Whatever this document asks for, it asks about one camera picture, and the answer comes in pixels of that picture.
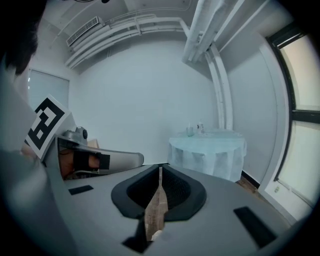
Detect person's left hand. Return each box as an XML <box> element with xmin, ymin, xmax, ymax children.
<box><xmin>58</xmin><ymin>149</ymin><xmax>101</xmax><ymax>180</ymax></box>

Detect round table with floral cloth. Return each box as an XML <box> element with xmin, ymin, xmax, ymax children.
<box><xmin>167</xmin><ymin>127</ymin><xmax>248</xmax><ymax>182</ymax></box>

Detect grey gripper-mounted camera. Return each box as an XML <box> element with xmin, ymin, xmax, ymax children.
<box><xmin>62</xmin><ymin>126</ymin><xmax>89</xmax><ymax>146</ymax></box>

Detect white insulated wall pipe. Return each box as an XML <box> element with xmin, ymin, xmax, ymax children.
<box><xmin>212</xmin><ymin>43</ymin><xmax>235</xmax><ymax>131</ymax></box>
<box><xmin>204</xmin><ymin>46</ymin><xmax>227</xmax><ymax>130</ymax></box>

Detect white wrapped ceiling duct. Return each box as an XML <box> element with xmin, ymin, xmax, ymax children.
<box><xmin>182</xmin><ymin>0</ymin><xmax>247</xmax><ymax>65</ymax></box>

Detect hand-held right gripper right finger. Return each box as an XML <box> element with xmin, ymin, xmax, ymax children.
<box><xmin>149</xmin><ymin>163</ymin><xmax>294</xmax><ymax>256</ymax></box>

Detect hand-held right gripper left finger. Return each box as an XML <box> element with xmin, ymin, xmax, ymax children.
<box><xmin>46</xmin><ymin>163</ymin><xmax>161</xmax><ymax>256</ymax></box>

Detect frosted glass door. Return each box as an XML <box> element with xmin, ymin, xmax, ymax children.
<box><xmin>27</xmin><ymin>68</ymin><xmax>70</xmax><ymax>113</ymax></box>

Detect white wall air conditioner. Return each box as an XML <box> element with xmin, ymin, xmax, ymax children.
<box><xmin>65</xmin><ymin>16</ymin><xmax>106</xmax><ymax>47</ymax></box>

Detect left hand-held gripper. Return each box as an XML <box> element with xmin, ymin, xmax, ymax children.
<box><xmin>24</xmin><ymin>93</ymin><xmax>111</xmax><ymax>181</ymax></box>

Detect white horizontal ceiling pipes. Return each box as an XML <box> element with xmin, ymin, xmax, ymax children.
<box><xmin>63</xmin><ymin>16</ymin><xmax>188</xmax><ymax>70</ymax></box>

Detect black-framed window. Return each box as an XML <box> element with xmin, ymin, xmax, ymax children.
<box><xmin>266</xmin><ymin>22</ymin><xmax>320</xmax><ymax>210</ymax></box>

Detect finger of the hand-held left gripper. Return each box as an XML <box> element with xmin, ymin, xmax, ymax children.
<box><xmin>99</xmin><ymin>147</ymin><xmax>145</xmax><ymax>175</ymax></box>

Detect person's white shirt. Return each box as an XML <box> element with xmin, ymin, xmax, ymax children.
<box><xmin>0</xmin><ymin>59</ymin><xmax>63</xmax><ymax>256</ymax></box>

